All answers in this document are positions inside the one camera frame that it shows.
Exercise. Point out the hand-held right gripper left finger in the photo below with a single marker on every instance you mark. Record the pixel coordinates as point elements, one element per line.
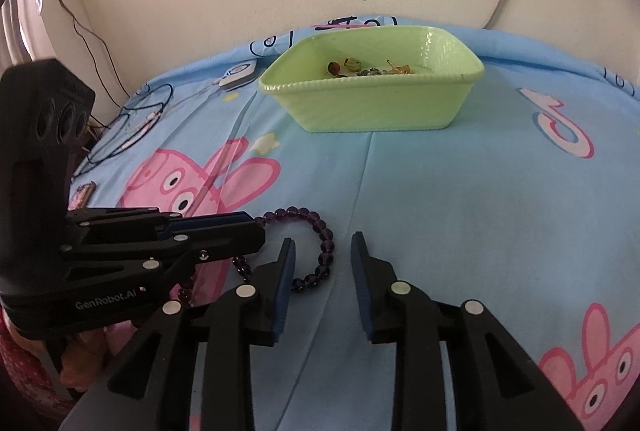
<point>282,301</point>

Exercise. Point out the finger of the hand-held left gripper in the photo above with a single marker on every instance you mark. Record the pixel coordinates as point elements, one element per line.
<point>220,243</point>
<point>210,222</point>

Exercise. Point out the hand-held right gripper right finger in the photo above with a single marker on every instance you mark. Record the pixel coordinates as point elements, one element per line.
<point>359,281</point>

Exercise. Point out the green plastic basin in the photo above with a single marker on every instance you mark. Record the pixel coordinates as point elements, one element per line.
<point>375,106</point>

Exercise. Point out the heap of mixed jewelry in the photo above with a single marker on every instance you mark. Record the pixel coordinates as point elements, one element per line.
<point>370,71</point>

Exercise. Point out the smartphone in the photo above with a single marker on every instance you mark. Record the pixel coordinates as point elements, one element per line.
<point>83,195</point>

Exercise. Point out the white charger device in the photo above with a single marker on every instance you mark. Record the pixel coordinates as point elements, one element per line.
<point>239,76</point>

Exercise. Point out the red dotted clothing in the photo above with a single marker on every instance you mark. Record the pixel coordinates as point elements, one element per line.
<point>25,361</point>

